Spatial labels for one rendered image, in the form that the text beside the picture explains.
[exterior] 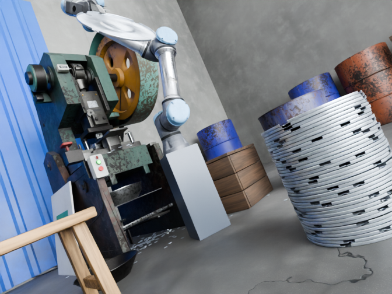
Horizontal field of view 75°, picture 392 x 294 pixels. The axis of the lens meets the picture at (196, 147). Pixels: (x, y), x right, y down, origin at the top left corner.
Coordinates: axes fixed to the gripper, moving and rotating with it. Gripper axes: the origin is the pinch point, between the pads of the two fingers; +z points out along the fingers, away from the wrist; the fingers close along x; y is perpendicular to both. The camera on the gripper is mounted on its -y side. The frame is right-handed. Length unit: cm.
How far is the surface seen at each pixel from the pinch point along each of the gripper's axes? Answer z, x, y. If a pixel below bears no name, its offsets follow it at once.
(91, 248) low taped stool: 57, 58, -33
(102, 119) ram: -53, 69, 34
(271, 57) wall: -96, 15, 362
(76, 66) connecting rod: -85, 39, 30
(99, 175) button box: -6, 82, 6
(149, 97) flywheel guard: -48, 54, 71
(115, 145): -32, 80, 32
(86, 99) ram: -67, 59, 29
